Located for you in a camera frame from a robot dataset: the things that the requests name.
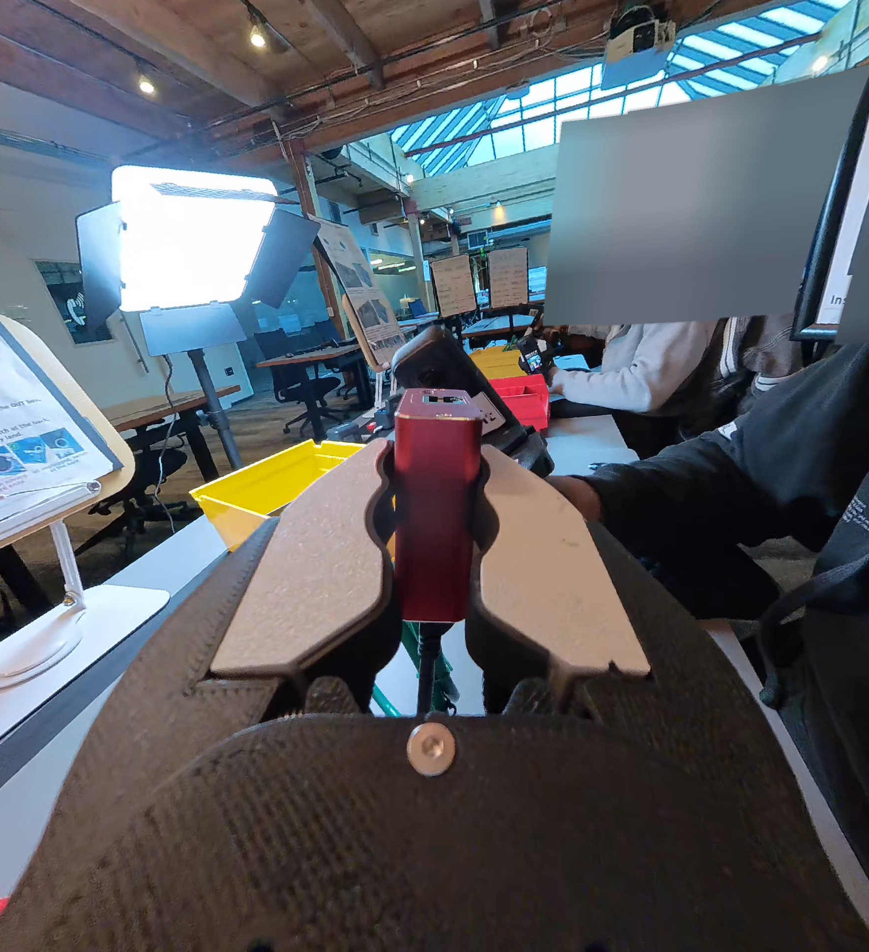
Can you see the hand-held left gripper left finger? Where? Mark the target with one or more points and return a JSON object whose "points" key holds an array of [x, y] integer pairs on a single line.
{"points": [[308, 580]]}

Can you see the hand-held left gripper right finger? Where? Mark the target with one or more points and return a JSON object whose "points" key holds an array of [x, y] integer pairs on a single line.
{"points": [[553, 580]]}

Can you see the red ethernet adapter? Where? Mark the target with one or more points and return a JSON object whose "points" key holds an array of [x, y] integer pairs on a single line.
{"points": [[434, 506]]}

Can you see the person's right forearm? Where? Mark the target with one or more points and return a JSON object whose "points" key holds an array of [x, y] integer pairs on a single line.
{"points": [[702, 483]]}

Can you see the person's right hand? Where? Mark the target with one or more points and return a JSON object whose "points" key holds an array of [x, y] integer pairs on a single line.
{"points": [[579, 498]]}

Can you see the whiteboard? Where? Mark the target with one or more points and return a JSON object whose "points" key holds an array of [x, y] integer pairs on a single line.
{"points": [[453, 286], [509, 279]]}

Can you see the grey button box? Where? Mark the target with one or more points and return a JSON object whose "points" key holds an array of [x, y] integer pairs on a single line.
{"points": [[353, 430], [386, 413]]}

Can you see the small red bin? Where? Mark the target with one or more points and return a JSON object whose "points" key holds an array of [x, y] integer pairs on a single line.
{"points": [[524, 398]]}

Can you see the poster board easel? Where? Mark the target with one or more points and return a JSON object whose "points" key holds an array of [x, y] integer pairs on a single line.
{"points": [[356, 290]]}

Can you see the wooden desk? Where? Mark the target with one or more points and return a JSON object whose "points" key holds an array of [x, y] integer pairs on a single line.
{"points": [[308, 357], [167, 405]]}

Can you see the black office chair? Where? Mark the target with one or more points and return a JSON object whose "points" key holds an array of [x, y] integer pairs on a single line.
{"points": [[297, 379]]}

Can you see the person's black hoodie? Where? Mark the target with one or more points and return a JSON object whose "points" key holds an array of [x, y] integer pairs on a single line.
{"points": [[851, 595]]}

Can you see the ceiling projector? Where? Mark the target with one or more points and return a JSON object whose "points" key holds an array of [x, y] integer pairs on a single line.
{"points": [[635, 44]]}

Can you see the black framed tag sign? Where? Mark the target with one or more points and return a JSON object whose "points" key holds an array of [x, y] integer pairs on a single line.
{"points": [[829, 223]]}

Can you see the small black handheld camera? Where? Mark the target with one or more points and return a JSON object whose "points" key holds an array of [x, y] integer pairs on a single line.
{"points": [[531, 355]]}

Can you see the wall poster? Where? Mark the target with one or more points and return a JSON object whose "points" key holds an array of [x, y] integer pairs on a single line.
{"points": [[74, 305]]}

